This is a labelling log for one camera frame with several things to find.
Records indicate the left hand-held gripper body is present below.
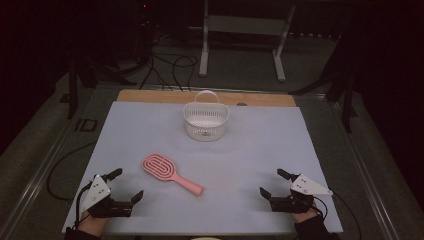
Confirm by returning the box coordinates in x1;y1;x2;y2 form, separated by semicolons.
80;174;134;219

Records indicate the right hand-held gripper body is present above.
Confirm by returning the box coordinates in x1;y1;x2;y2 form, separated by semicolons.
270;173;334;214

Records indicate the pink hairbrush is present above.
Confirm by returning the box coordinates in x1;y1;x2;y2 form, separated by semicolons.
141;152;205;197

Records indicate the person's right hand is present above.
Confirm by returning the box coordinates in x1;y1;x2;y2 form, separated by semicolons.
291;207;320;224

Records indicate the person's left hand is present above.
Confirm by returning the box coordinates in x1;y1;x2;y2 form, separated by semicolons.
77;213;110;238

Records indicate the light blue table mat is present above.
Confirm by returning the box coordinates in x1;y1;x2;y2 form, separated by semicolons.
61;100;344;235

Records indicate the black stand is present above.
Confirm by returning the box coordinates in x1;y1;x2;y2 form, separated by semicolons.
65;54;138;120
287;33;358;134

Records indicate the white perforated plastic basket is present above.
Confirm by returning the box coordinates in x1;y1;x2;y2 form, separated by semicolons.
182;89;230;142

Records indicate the white metal stand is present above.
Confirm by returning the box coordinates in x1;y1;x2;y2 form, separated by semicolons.
198;0;297;83

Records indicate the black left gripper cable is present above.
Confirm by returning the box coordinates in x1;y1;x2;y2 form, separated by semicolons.
74;181;93;231

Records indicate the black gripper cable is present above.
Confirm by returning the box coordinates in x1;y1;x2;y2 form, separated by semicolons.
311;194;330;222
74;181;93;231

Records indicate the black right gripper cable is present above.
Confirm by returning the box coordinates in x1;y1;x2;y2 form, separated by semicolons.
311;194;330;222

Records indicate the thin black floor cable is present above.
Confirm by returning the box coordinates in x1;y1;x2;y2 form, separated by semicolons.
332;190;363;240

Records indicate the metal floor rail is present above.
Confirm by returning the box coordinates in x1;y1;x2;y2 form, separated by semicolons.
293;93;398;240
0;89;111;240

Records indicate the black cable bundle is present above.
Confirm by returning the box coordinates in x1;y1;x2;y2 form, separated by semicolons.
139;32;200;92

